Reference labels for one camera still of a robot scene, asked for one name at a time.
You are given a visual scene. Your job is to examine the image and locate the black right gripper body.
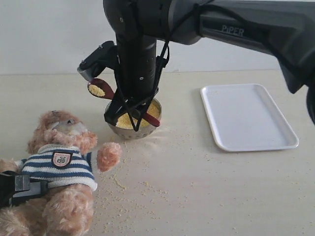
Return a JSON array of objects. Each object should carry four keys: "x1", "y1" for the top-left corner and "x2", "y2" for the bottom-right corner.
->
[{"x1": 116, "y1": 34, "x2": 157, "y2": 100}]

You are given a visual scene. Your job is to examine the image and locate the dark red wooden spoon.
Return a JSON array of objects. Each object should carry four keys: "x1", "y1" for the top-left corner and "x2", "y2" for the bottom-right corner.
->
[{"x1": 87, "y1": 78, "x2": 160, "y2": 127}]

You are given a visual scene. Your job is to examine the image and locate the plush teddy bear striped shirt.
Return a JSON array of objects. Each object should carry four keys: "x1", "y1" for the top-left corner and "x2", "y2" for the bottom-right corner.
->
[{"x1": 0, "y1": 110, "x2": 123, "y2": 236}]

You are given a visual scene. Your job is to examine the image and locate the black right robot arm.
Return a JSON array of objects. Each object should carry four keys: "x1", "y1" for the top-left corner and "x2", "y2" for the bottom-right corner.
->
[{"x1": 103, "y1": 0, "x2": 315, "y2": 125}]

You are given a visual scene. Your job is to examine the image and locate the steel bowl of millet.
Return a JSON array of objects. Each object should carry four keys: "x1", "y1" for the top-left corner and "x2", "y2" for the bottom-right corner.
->
[{"x1": 104, "y1": 97, "x2": 162, "y2": 140}]

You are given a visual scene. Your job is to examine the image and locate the white plastic tray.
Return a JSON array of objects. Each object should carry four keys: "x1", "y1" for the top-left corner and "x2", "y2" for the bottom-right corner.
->
[{"x1": 200, "y1": 84, "x2": 299, "y2": 152}]

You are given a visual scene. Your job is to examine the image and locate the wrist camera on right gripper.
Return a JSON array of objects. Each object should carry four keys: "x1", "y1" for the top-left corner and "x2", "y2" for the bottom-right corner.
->
[{"x1": 77, "y1": 41, "x2": 118, "y2": 82}]

